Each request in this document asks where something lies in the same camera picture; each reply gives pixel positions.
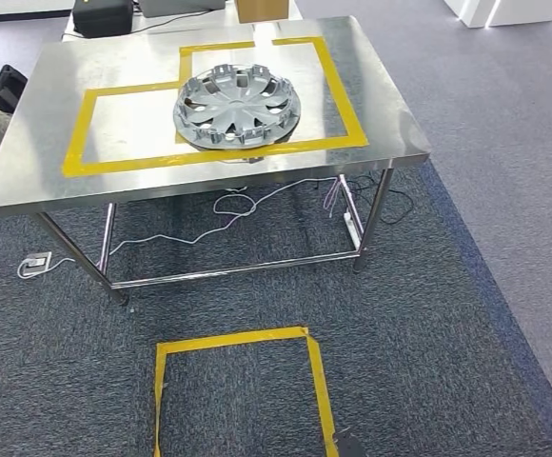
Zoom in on yellow tape on workbench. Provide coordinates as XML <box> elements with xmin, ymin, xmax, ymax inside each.
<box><xmin>61</xmin><ymin>35</ymin><xmax>369</xmax><ymax>179</ymax></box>

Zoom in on white table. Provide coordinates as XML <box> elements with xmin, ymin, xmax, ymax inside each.
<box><xmin>61</xmin><ymin>0</ymin><xmax>304</xmax><ymax>44</ymax></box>

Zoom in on pink wire bundle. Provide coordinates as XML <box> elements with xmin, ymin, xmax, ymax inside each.
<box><xmin>322</xmin><ymin>178</ymin><xmax>342</xmax><ymax>220</ymax></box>

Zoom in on black floor cable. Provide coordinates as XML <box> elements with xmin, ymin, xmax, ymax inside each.
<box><xmin>347</xmin><ymin>173</ymin><xmax>416</xmax><ymax>227</ymax></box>

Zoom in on stainless steel workbench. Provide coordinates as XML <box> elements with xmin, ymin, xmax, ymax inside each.
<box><xmin>0</xmin><ymin>15</ymin><xmax>433</xmax><ymax>308</ymax></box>

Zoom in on black laptop cable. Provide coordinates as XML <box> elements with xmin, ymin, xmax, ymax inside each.
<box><xmin>130</xmin><ymin>9</ymin><xmax>211</xmax><ymax>38</ymax></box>

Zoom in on yellow floor tape rectangle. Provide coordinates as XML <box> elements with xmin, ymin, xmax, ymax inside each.
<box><xmin>153</xmin><ymin>326</ymin><xmax>340</xmax><ymax>457</ymax></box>

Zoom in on black bag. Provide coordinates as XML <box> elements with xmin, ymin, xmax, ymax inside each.
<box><xmin>0</xmin><ymin>64</ymin><xmax>29</xmax><ymax>119</ymax></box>

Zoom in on black zip case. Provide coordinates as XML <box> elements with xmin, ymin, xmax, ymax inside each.
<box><xmin>72</xmin><ymin>0</ymin><xmax>135</xmax><ymax>40</ymax></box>

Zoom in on white display block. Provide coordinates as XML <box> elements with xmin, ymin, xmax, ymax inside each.
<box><xmin>443</xmin><ymin>0</ymin><xmax>552</xmax><ymax>30</ymax></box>

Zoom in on white power strip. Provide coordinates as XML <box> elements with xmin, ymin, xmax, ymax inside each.
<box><xmin>343</xmin><ymin>210</ymin><xmax>365</xmax><ymax>251</ymax></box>

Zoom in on white floor cable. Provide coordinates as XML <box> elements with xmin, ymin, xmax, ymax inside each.
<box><xmin>16</xmin><ymin>176</ymin><xmax>338</xmax><ymax>281</ymax></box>

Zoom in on silver wheel hubcap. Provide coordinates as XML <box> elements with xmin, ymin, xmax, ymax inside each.
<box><xmin>172</xmin><ymin>63</ymin><xmax>302</xmax><ymax>152</ymax></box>

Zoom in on grey laptop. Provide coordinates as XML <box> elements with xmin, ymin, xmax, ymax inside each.
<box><xmin>137</xmin><ymin>0</ymin><xmax>227</xmax><ymax>19</ymax></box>

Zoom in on grey floor socket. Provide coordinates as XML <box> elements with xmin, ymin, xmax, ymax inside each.
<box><xmin>23</xmin><ymin>251</ymin><xmax>52</xmax><ymax>276</ymax></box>

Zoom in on brown cardboard box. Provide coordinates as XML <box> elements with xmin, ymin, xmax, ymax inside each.
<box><xmin>233</xmin><ymin>0</ymin><xmax>291</xmax><ymax>25</ymax></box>

